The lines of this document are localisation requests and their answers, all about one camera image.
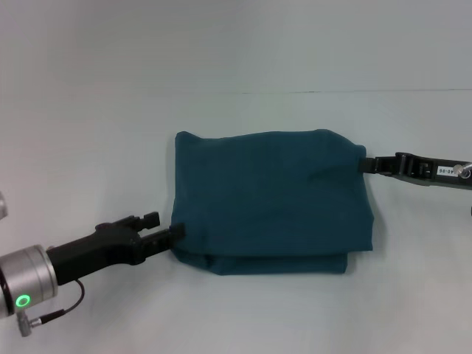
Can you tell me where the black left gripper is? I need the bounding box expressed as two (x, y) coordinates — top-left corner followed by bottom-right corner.
(46, 211), (186, 287)

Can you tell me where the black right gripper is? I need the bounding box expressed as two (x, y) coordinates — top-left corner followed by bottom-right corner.
(359, 151), (472, 192)

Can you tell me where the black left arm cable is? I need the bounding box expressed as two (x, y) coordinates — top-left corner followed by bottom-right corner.
(16, 279), (88, 337)

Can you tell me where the teal blue shirt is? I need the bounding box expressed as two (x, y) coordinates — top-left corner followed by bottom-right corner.
(171, 128), (376, 277)

